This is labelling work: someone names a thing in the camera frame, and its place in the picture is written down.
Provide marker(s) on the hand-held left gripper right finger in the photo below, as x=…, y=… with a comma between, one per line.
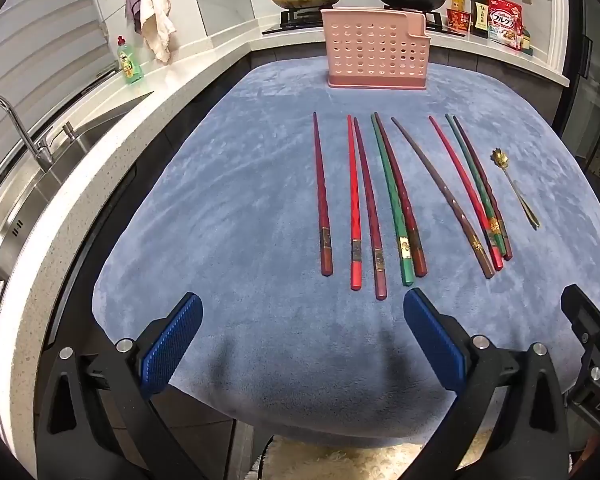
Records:
x=435, y=340

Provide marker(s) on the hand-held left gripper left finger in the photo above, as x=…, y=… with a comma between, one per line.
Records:
x=172, y=340

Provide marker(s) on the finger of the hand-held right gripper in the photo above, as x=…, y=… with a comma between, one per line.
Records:
x=585, y=310

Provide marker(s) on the green chopstick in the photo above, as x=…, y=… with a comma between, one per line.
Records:
x=493, y=224
x=406, y=272

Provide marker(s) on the reddish brown chopstick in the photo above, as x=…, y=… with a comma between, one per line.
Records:
x=419, y=260

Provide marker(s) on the bright red chopstick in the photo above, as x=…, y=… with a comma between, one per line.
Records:
x=495, y=260
x=353, y=200

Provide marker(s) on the gold flower spoon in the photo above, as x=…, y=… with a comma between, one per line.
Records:
x=499, y=156

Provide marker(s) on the dark red chopstick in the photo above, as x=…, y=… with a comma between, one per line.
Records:
x=322, y=200

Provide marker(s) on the pink perforated utensil holder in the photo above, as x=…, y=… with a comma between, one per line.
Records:
x=375, y=50

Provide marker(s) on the white fluffy rug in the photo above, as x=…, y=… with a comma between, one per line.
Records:
x=340, y=462

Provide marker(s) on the blue fleece mat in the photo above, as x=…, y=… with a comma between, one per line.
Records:
x=260, y=185

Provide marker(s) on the steel sink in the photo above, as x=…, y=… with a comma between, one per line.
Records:
x=80, y=160

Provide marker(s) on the chrome soap dispenser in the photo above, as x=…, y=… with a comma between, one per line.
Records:
x=70, y=131

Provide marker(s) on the chrome faucet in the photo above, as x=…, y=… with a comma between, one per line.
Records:
x=35, y=145

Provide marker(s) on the small blue yellow jar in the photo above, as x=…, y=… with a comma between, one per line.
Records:
x=526, y=42

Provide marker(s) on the green dish soap bottle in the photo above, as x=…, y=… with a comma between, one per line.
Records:
x=130, y=62

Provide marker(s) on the red white cereal bag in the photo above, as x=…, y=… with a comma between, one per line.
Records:
x=505, y=22

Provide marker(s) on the dark soy sauce bottle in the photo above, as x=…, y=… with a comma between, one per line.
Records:
x=480, y=15

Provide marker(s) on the red instant noodle cup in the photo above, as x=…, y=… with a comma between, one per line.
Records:
x=459, y=21

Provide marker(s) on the white hanging towel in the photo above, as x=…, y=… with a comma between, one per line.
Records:
x=156, y=15

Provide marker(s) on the white window blind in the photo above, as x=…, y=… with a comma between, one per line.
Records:
x=35, y=45

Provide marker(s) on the yellow packet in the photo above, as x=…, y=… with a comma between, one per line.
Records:
x=458, y=0

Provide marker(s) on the black gas cooktop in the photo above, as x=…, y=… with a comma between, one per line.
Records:
x=300, y=22

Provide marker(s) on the purple cloth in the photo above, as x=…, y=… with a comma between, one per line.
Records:
x=131, y=0

